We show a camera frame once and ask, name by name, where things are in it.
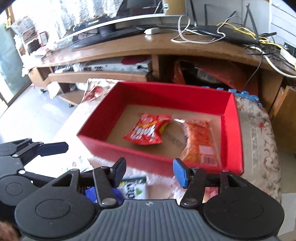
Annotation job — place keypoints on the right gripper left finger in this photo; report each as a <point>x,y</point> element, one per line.
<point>106,179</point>

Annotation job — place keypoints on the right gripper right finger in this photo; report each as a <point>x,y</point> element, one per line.
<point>193,180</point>

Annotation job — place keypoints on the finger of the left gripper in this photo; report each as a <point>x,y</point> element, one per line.
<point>33,150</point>
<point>19,143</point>

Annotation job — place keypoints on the blue wafer biscuit packet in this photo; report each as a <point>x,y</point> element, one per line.
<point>91,194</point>

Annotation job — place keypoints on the green white wafer packet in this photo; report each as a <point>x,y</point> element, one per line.
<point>134,188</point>

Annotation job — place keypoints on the orange snack packet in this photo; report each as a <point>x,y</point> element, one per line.
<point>200,141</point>

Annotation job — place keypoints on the red snack packet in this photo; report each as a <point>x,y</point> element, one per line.
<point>148,130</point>

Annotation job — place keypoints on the red cardboard box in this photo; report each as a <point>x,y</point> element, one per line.
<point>103,133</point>

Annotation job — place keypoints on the floral table cloth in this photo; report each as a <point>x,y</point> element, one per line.
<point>241,129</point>

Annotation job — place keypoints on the blue foam mat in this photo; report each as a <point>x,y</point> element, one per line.
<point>242,93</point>

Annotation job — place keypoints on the wooden side cabinet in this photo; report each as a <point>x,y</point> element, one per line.
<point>282,116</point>

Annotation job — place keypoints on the red bag under stand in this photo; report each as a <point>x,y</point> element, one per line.
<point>214,73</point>

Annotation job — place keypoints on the white set-top box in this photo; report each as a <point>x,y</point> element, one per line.
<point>129,64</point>

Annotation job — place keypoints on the white lace cover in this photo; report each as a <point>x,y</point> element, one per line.
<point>71,12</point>

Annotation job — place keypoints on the white power adapter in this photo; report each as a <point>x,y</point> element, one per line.
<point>152,31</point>

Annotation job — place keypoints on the white power strip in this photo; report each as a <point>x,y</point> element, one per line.
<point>288,57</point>

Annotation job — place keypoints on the black wifi router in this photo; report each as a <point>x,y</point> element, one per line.
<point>246,34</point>

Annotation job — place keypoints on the black television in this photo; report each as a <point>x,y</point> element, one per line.
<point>124,24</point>

